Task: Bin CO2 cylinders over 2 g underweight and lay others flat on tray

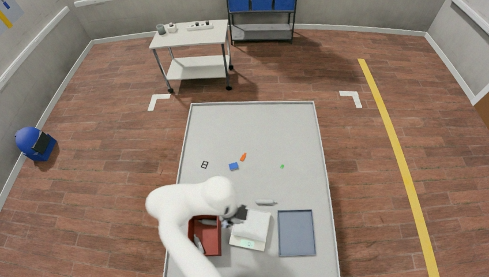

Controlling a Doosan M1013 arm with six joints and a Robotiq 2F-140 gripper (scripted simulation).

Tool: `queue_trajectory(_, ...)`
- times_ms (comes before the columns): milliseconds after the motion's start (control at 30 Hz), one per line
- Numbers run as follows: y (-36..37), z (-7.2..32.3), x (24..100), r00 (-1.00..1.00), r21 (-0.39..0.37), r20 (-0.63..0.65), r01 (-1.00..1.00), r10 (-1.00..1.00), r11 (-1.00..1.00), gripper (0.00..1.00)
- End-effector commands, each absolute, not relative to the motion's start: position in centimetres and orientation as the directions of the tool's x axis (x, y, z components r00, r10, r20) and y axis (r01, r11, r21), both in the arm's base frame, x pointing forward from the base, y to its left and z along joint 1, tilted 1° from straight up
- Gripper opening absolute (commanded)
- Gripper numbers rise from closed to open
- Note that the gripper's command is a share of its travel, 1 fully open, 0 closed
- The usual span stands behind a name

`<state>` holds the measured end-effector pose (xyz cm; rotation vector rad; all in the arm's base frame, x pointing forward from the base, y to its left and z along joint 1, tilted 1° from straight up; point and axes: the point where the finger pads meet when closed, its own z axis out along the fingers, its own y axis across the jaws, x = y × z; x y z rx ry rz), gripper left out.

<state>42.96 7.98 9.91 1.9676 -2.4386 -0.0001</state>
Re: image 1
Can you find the white digital scale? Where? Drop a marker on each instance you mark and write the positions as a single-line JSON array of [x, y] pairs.
[[252, 233]]

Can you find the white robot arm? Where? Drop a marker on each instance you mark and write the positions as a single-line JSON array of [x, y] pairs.
[[174, 205]]

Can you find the red open box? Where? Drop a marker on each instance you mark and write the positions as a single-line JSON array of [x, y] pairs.
[[210, 236]]

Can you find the blue rectangular block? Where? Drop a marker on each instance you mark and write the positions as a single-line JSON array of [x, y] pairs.
[[233, 166]]

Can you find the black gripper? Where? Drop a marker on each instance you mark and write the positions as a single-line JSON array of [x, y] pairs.
[[226, 222]]

